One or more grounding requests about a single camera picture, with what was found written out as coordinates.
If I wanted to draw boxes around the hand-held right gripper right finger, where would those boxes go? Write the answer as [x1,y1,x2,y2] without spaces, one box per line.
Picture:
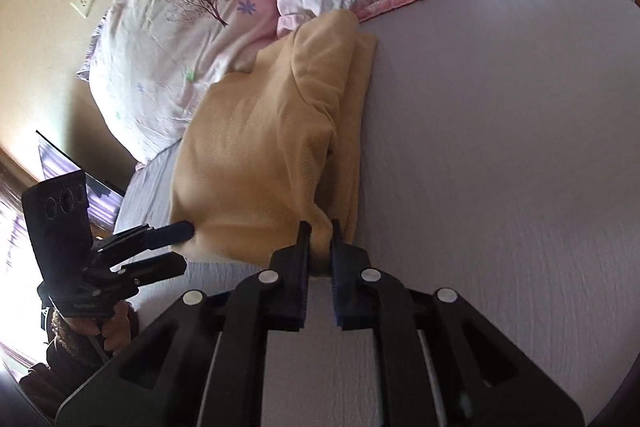
[329,220,585,427]

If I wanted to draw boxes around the black framed screen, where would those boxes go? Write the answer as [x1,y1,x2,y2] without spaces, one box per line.
[35,130,126,234]

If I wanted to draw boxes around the yellow fleece garment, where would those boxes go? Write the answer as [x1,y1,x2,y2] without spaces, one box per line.
[170,9,379,279]

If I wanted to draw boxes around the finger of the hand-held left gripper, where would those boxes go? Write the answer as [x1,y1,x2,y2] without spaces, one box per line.
[92,220,196,266]
[119,254,188,288]

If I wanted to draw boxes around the lavender bed sheet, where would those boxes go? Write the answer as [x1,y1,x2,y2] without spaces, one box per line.
[114,0,640,427]

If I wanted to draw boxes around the person's left hand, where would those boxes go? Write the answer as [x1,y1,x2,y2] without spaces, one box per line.
[64,301,139,355]

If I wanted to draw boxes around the tree print pink pillow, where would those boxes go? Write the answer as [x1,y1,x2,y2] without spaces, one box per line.
[76,0,282,166]

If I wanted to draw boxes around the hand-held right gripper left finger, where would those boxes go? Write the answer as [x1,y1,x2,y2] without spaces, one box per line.
[55,221,313,427]

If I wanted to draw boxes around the person's left forearm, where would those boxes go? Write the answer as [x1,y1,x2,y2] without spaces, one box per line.
[20,302,114,419]

